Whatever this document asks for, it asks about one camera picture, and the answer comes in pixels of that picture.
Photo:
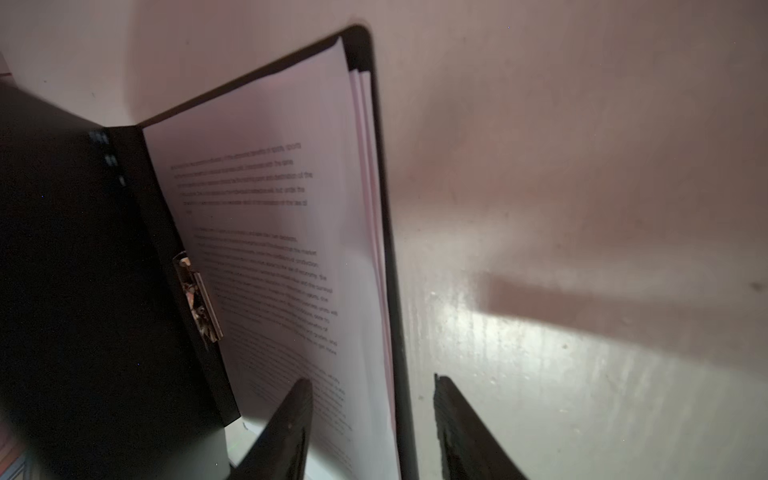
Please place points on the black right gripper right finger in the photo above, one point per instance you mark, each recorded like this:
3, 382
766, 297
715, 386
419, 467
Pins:
468, 449

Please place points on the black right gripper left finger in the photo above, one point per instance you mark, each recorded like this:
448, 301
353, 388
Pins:
280, 451

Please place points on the blue folder with black inside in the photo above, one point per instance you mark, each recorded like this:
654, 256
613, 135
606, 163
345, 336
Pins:
111, 366

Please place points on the printed paper sheet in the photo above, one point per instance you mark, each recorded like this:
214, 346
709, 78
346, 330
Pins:
266, 187
361, 85

